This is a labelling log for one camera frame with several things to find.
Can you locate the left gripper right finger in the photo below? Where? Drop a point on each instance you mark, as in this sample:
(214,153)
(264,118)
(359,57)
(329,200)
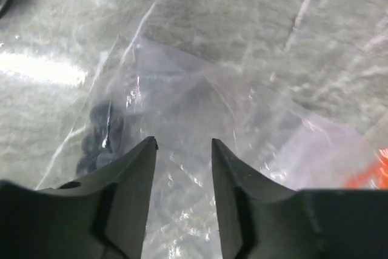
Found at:
(259,218)

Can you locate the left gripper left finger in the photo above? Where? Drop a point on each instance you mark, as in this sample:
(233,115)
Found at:
(101,215)

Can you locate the dark fake grapes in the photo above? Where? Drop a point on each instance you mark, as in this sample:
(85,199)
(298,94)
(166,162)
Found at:
(101,145)

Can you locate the clear zip top bag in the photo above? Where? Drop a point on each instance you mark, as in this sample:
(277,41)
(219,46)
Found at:
(185,102)

